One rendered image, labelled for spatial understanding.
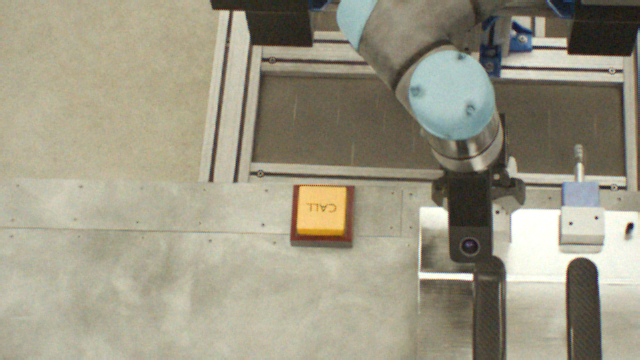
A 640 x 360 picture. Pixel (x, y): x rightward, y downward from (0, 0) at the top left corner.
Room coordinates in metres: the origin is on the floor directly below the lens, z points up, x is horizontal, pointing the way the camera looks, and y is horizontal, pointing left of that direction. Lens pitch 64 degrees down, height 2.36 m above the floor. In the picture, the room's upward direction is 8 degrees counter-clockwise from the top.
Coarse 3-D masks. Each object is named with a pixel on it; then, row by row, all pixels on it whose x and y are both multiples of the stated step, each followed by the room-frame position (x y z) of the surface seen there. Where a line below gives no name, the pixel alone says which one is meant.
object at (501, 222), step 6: (498, 204) 0.62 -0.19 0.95; (498, 210) 0.62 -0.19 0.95; (504, 210) 0.62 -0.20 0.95; (498, 216) 0.61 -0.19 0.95; (504, 216) 0.61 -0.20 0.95; (498, 222) 0.60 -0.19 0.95; (504, 222) 0.60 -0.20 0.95; (498, 228) 0.60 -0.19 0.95; (504, 228) 0.60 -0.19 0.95; (498, 234) 0.60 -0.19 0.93; (504, 234) 0.60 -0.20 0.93; (498, 240) 0.60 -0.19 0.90; (504, 240) 0.60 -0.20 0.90
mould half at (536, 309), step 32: (512, 224) 0.62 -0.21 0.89; (544, 224) 0.62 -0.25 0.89; (608, 224) 0.61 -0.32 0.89; (448, 256) 0.59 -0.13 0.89; (512, 256) 0.58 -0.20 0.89; (544, 256) 0.58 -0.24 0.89; (576, 256) 0.57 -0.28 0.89; (608, 256) 0.57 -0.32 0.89; (448, 288) 0.55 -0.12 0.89; (512, 288) 0.54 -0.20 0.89; (544, 288) 0.54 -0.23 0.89; (608, 288) 0.53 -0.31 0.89; (448, 320) 0.52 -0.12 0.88; (512, 320) 0.51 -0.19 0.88; (544, 320) 0.50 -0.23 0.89; (608, 320) 0.49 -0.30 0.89; (448, 352) 0.48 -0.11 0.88; (512, 352) 0.47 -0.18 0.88; (544, 352) 0.46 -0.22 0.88; (608, 352) 0.45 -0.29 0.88
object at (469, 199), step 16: (448, 176) 0.60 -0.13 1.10; (480, 176) 0.59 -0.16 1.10; (448, 192) 0.59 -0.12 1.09; (464, 192) 0.58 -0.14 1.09; (480, 192) 0.58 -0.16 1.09; (448, 208) 0.57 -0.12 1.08; (464, 208) 0.57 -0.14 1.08; (480, 208) 0.57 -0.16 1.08; (448, 224) 0.56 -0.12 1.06; (464, 224) 0.56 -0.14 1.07; (480, 224) 0.55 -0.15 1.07; (464, 240) 0.54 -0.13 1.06; (480, 240) 0.54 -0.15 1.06; (464, 256) 0.53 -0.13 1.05; (480, 256) 0.52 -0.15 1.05
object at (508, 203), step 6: (510, 156) 0.66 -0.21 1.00; (510, 162) 0.65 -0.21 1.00; (510, 168) 0.64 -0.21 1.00; (510, 174) 0.64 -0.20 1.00; (516, 174) 0.65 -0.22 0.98; (498, 198) 0.60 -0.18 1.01; (504, 198) 0.60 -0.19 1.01; (510, 198) 0.60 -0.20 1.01; (504, 204) 0.61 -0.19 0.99; (510, 204) 0.60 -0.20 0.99; (516, 204) 0.60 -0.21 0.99; (510, 210) 0.61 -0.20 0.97; (516, 210) 0.61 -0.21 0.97
